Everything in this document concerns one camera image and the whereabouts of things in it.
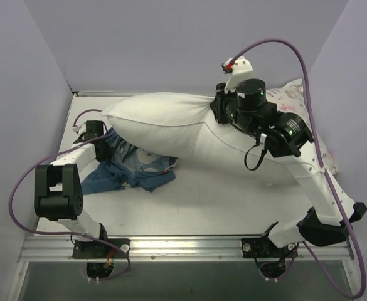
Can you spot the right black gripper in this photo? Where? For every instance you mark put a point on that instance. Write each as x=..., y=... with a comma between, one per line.
x=218, y=105

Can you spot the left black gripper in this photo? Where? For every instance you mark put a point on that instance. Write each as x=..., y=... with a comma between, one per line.
x=102, y=150

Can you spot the white pillow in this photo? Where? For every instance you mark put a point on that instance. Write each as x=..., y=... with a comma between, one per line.
x=183, y=126

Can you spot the blue cartoon mouse pillowcase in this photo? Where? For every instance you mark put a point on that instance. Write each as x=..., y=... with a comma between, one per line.
x=129, y=167

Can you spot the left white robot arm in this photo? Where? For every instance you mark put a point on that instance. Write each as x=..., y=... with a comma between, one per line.
x=58, y=194

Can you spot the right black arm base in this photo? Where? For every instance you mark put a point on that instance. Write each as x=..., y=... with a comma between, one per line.
x=262, y=248

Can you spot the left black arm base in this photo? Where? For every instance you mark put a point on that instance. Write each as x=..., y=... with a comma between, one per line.
x=95, y=250

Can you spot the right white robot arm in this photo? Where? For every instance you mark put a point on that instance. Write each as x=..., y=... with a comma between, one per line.
x=290, y=142

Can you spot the floral deer print pillow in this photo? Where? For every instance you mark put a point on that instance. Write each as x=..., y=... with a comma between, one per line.
x=299, y=103

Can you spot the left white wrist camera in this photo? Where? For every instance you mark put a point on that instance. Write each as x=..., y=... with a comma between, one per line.
x=79, y=129

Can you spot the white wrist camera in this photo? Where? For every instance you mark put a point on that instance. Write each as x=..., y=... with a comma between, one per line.
x=240, y=70
x=79, y=129

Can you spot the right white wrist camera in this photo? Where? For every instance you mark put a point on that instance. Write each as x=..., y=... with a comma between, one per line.
x=240, y=70

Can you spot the aluminium mounting rail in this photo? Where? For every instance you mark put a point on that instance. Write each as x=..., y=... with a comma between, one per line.
x=45, y=249

